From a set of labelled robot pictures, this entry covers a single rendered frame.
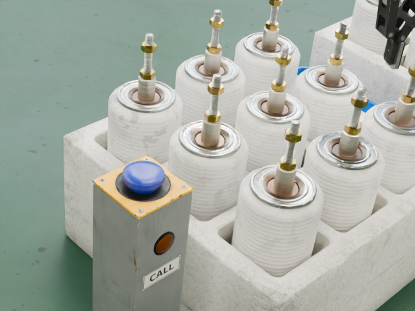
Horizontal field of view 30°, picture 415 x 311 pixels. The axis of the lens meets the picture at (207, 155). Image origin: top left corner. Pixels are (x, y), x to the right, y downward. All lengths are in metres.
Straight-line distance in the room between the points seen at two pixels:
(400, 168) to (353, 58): 0.36
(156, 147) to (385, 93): 0.48
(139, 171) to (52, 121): 0.67
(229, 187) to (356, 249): 0.17
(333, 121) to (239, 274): 0.30
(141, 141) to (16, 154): 0.38
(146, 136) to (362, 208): 0.28
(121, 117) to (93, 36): 0.71
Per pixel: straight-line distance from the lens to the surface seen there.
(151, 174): 0.74
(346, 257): 0.92
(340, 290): 0.96
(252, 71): 1.12
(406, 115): 1.03
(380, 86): 1.33
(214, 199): 0.93
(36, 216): 1.20
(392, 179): 1.04
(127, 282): 0.79
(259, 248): 0.88
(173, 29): 1.72
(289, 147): 0.84
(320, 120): 1.07
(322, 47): 1.38
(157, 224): 0.74
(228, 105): 1.06
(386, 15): 0.92
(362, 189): 0.93
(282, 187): 0.86
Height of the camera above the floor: 0.79
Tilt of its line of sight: 36 degrees down
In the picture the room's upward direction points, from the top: 7 degrees clockwise
